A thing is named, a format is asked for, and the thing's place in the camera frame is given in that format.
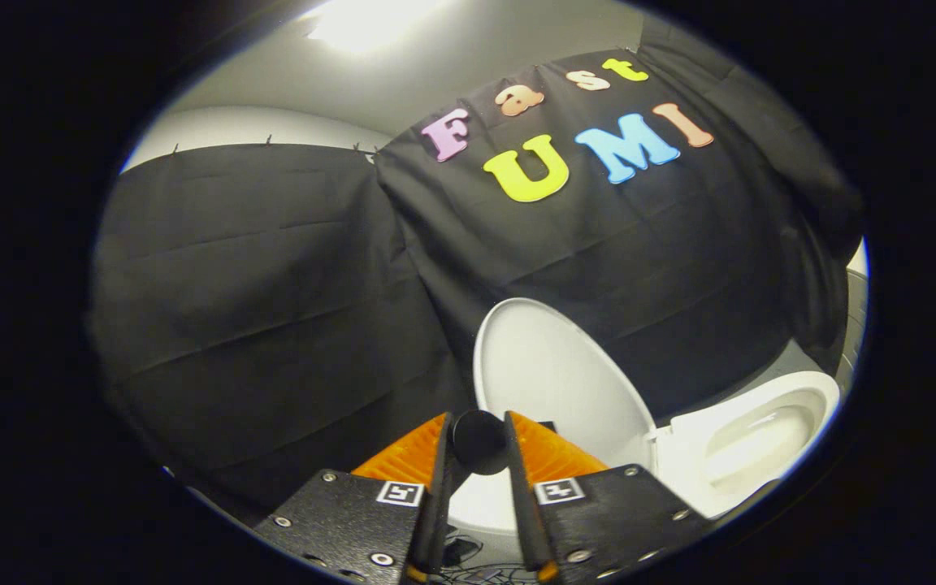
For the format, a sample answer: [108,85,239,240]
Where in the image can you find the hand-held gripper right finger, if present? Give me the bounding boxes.
[504,409,717,585]

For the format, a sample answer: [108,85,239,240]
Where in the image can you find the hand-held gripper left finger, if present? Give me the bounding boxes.
[253,411,457,585]

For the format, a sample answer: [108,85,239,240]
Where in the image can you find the black round lid knob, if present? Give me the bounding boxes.
[452,409,509,476]

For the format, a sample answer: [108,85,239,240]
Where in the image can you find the white toilet lid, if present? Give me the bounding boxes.
[445,297,657,539]

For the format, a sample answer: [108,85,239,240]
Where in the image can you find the white toilet bowl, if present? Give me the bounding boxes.
[653,371,841,521]

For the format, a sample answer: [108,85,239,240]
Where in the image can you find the black backdrop cloth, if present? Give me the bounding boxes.
[90,16,867,521]

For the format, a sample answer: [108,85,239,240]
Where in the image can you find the large ceiling light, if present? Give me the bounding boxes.
[305,0,454,54]

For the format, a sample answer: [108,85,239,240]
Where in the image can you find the thin black floor cables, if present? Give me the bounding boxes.
[435,536,538,584]

